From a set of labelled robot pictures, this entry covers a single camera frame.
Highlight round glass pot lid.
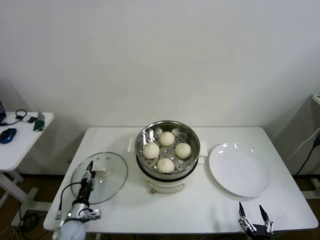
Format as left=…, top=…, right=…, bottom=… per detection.
left=70, top=151, right=129, bottom=204

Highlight white steamed baozi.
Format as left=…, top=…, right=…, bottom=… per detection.
left=143, top=142, right=160, bottom=160
left=156, top=158, right=175, bottom=174
left=159, top=131, right=176, bottom=147
left=174, top=142, right=192, bottom=159

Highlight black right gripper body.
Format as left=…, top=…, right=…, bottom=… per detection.
left=246, top=224, right=274, bottom=240

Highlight black power cable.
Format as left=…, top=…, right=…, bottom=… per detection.
left=296, top=133, right=320, bottom=176

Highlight white stand foot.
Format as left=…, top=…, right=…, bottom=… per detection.
left=303, top=177, right=320, bottom=200

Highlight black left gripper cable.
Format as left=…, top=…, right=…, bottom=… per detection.
left=55, top=183, right=83, bottom=220

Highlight white wall cable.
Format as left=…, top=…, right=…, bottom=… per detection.
left=286, top=127, right=320, bottom=161

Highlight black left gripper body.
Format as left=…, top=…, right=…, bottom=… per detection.
left=76, top=183, right=96, bottom=202

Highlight white side table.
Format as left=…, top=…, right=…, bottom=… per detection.
left=0, top=111, right=55, bottom=221

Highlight blue computer mouse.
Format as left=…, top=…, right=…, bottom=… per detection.
left=0, top=127, right=18, bottom=145

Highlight black headphone cable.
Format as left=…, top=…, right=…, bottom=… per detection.
left=0, top=108, right=29, bottom=126

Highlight large white plate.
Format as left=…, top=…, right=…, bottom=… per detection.
left=208, top=142, right=272, bottom=198

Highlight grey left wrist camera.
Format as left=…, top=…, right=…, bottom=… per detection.
left=79, top=208, right=102, bottom=222

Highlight black floor cables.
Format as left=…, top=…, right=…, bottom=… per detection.
left=9, top=209, right=48, bottom=240

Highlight white electric cooking pot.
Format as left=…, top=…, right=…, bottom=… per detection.
left=127, top=138, right=209, bottom=195

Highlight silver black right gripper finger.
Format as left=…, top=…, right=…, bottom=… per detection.
left=259, top=204, right=275, bottom=235
left=238, top=201, right=257, bottom=232

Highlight stainless steel steamer basket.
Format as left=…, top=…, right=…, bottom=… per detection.
left=135, top=120, right=202, bottom=181

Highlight green card holder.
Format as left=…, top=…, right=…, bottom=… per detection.
left=33, top=119, right=47, bottom=133

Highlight dark laptop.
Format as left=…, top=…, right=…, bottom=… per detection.
left=0, top=98, right=7, bottom=124

